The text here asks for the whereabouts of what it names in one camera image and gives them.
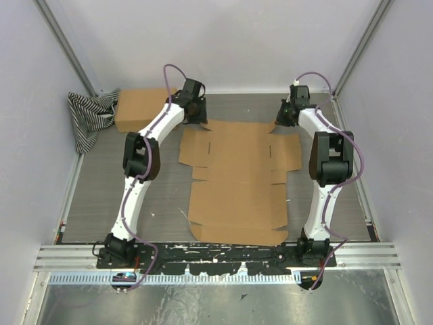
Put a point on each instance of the white slotted cable duct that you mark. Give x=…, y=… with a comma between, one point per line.
x=130, y=278

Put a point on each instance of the aluminium corner post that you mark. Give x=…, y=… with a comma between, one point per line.
x=57, y=21
x=366, y=38

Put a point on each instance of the closed brown cardboard box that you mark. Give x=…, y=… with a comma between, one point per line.
x=137, y=108

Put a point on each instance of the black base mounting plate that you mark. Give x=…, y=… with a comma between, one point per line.
x=178, y=258

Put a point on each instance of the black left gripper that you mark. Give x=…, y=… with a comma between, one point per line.
x=203, y=118

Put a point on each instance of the left aluminium corner post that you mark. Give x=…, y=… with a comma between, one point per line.
x=57, y=21

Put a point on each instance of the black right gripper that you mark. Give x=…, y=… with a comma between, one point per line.
x=281, y=120

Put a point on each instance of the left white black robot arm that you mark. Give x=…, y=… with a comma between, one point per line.
x=141, y=164

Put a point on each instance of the aluminium front rail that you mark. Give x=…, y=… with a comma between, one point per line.
x=354, y=255

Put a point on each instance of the right aluminium corner post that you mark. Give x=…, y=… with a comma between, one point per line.
x=366, y=38

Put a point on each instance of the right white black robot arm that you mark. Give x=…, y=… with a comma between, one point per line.
x=330, y=166

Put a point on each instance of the striped black white cloth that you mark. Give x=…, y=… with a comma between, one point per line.
x=90, y=115

